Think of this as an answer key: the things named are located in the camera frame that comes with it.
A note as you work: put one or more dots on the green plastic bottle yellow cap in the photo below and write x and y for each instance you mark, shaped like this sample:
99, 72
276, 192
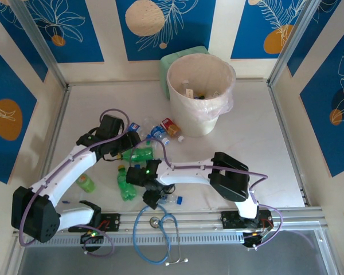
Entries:
140, 153
126, 187

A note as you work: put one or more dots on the clear bottle round logo label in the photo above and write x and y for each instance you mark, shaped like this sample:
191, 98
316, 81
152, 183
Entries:
134, 126

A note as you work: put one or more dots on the clear bottle green neck band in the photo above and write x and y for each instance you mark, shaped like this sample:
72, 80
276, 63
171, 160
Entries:
149, 141

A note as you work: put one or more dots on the red-label amber drink bottle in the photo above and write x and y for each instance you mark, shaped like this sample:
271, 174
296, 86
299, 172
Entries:
170, 127

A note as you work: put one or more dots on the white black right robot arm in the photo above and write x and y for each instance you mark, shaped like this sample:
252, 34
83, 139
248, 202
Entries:
186, 174

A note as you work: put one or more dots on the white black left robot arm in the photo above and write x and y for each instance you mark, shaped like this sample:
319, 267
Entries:
68, 169

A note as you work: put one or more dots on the cream waste bin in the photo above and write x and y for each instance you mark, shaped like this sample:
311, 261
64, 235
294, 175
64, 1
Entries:
189, 120

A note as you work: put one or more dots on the clear pink bin liner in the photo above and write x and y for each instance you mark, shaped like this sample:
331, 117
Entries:
226, 103

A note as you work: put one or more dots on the blue stethoscope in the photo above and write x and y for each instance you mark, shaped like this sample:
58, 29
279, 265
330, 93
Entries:
154, 221

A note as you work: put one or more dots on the small green bottle orange cap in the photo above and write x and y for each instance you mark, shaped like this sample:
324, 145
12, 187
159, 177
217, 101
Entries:
86, 184

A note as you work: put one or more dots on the light green plastic box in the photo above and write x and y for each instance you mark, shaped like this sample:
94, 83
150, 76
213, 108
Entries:
164, 74

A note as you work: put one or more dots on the black controller board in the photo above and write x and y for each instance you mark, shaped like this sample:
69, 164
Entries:
90, 236
252, 239

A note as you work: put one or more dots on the aluminium table side rail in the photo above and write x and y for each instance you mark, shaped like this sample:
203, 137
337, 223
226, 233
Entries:
55, 134
278, 109

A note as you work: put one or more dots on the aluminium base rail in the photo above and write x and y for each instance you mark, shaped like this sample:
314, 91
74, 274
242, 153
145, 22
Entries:
189, 222

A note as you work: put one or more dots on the aluminium frame post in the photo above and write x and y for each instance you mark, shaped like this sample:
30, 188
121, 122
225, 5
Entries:
41, 43
296, 43

